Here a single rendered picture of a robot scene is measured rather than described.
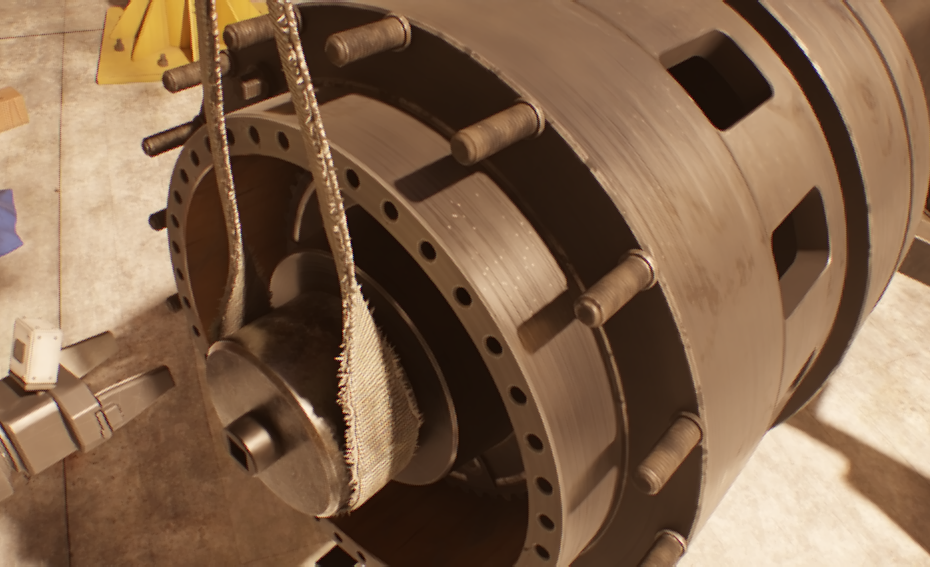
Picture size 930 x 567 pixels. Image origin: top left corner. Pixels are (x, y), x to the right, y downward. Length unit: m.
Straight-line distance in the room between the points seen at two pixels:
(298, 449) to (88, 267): 1.61
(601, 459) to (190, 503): 1.16
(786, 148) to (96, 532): 1.32
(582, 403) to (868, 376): 1.79
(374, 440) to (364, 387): 0.05
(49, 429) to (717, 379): 0.47
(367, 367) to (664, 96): 0.24
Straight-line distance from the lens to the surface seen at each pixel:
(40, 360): 0.61
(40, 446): 0.62
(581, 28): 0.47
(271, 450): 0.50
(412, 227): 0.38
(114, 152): 2.51
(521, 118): 0.38
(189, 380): 1.72
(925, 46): 1.26
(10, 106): 2.72
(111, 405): 0.61
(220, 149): 0.42
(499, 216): 0.40
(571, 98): 0.41
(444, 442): 0.51
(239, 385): 0.51
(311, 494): 0.52
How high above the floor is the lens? 1.26
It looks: 40 degrees down
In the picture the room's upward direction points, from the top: 9 degrees clockwise
